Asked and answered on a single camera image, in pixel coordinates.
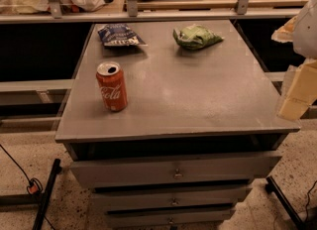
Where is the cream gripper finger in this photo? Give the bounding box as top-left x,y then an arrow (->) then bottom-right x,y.
271,16 -> 297,43
277,58 -> 317,121

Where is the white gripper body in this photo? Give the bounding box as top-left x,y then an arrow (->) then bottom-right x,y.
293,0 -> 317,58

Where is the orange Coca-Cola can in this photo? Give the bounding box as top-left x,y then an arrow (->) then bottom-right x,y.
96,61 -> 128,112

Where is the green chip bag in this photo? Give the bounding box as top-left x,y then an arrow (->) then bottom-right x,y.
172,24 -> 223,51

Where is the black floor bar right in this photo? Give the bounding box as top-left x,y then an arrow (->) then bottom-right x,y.
264,176 -> 305,230

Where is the black floor bar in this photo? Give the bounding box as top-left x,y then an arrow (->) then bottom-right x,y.
264,176 -> 305,230
32,159 -> 61,230

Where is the grey drawer cabinet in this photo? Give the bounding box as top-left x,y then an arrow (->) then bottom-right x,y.
55,20 -> 298,219

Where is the middle grey drawer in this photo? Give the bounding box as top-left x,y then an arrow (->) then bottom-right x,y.
91,184 -> 252,211

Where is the grey drawer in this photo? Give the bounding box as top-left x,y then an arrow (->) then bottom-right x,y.
105,207 -> 235,228
91,184 -> 252,211
70,151 -> 281,188

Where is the bottom grey drawer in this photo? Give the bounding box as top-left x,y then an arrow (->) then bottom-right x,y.
105,207 -> 235,228

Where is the blue chip bag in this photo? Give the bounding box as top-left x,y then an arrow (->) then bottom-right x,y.
97,23 -> 146,48

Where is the top grey drawer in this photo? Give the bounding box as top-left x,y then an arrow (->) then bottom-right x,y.
70,151 -> 281,188

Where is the black floor bar left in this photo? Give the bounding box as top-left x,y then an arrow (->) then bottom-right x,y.
32,159 -> 61,230

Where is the black cable with orange plug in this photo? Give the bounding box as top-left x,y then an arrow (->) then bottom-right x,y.
0,144 -> 57,230

